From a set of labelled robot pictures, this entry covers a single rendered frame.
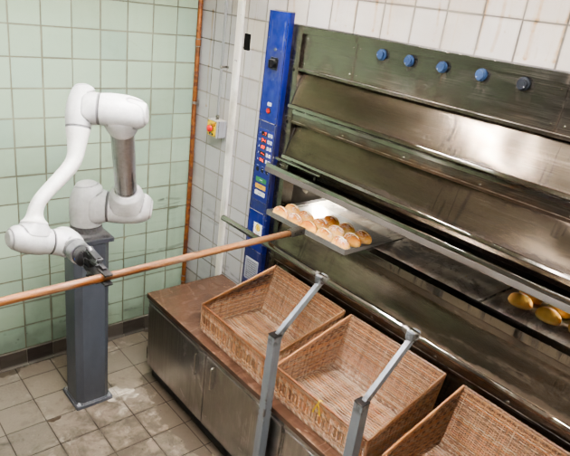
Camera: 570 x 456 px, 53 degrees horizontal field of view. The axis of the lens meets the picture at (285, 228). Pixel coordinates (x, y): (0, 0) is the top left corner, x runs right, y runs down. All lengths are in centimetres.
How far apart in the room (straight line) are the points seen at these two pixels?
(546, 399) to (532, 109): 105
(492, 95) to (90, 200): 184
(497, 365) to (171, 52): 242
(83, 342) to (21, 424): 53
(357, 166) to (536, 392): 118
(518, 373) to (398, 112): 114
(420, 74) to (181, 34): 162
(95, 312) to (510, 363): 201
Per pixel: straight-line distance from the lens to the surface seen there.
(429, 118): 240
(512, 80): 222
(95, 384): 340
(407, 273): 254
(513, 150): 221
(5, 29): 316
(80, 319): 314
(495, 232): 226
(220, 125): 336
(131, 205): 282
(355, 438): 215
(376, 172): 257
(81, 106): 247
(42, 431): 336
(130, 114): 243
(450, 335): 249
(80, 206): 289
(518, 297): 248
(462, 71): 232
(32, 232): 233
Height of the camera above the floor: 221
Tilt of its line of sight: 22 degrees down
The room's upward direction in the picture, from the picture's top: 8 degrees clockwise
